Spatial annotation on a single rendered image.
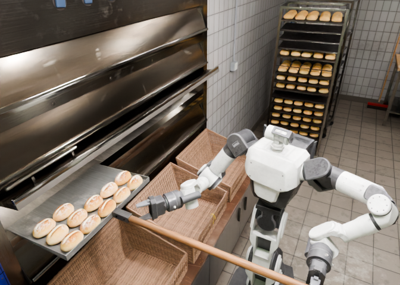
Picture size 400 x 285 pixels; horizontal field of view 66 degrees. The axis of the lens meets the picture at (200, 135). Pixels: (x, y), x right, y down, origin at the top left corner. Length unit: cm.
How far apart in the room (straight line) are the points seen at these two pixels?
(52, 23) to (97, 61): 28
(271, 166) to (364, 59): 462
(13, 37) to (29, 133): 38
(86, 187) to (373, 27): 505
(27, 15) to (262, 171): 115
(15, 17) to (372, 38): 525
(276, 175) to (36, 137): 105
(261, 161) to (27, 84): 103
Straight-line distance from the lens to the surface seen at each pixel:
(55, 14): 145
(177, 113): 234
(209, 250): 127
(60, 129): 151
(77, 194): 166
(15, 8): 134
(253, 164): 150
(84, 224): 142
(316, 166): 143
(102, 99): 168
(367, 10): 578
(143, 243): 204
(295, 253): 294
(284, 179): 145
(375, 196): 132
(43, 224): 148
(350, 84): 604
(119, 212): 145
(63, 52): 149
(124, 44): 175
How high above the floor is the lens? 218
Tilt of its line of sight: 29 degrees down
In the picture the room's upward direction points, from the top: straight up
